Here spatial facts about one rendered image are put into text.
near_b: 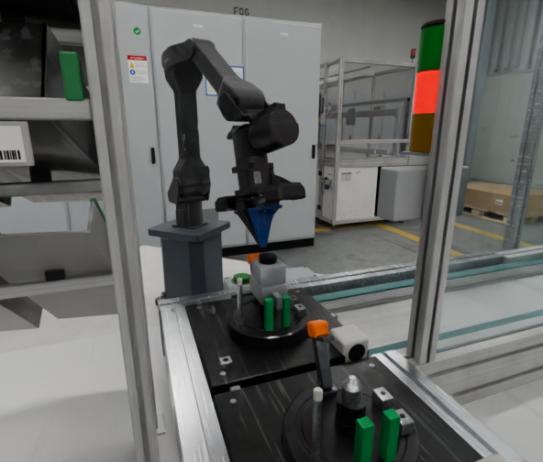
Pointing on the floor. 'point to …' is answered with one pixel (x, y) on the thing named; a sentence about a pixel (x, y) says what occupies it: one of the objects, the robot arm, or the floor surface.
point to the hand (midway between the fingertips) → (260, 227)
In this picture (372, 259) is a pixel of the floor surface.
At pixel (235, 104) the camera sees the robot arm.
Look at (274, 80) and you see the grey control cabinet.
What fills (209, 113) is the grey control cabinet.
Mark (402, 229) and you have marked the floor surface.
